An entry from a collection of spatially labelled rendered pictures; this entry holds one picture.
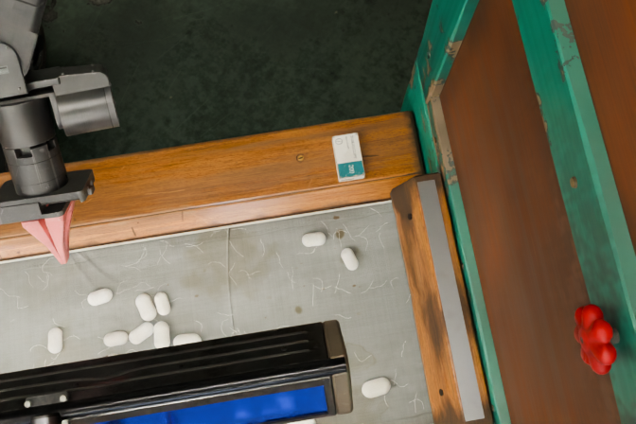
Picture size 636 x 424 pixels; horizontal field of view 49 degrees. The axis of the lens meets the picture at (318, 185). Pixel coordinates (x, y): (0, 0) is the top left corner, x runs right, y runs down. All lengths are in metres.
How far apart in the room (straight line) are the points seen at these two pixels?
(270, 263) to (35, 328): 0.32
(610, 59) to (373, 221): 0.58
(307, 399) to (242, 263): 0.39
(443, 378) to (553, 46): 0.47
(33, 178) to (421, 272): 0.46
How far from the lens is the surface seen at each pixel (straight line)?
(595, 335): 0.46
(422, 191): 0.86
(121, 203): 0.99
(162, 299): 0.96
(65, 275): 1.02
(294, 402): 0.61
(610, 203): 0.46
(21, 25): 0.77
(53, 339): 0.99
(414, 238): 0.88
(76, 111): 0.80
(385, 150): 0.97
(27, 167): 0.82
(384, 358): 0.95
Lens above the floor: 1.69
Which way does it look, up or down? 75 degrees down
